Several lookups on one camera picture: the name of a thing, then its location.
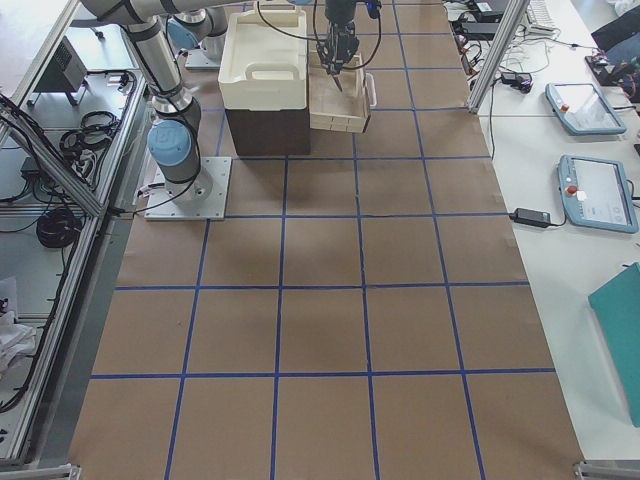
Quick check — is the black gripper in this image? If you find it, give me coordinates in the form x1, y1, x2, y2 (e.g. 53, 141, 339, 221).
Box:
316, 21, 359, 74

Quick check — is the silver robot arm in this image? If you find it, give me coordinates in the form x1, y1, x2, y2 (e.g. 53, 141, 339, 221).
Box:
83, 1, 311, 199

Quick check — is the cream plastic tray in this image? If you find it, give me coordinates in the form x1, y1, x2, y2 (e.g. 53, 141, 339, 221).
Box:
218, 8, 307, 111

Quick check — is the dark wooden cabinet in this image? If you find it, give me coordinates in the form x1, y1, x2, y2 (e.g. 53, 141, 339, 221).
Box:
225, 108, 311, 157

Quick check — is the black power adapter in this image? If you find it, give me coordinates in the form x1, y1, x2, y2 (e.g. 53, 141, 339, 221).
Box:
509, 208, 552, 228

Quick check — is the far teach pendant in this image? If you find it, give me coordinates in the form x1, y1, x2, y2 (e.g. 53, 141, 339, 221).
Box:
545, 83, 627, 136

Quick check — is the teach pendant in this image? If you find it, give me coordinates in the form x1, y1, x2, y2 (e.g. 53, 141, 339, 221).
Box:
545, 83, 627, 136
557, 155, 639, 234

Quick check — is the near teach pendant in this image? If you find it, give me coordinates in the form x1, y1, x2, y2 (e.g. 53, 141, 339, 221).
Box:
557, 155, 639, 234

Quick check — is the aluminium frame post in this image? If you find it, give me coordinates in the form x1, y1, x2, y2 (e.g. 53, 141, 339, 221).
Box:
467, 0, 530, 114

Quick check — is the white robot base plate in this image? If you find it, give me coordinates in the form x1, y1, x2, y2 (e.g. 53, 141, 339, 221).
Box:
143, 157, 232, 221

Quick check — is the black cable bundle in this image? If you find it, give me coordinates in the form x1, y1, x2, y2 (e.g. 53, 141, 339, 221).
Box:
35, 207, 76, 250

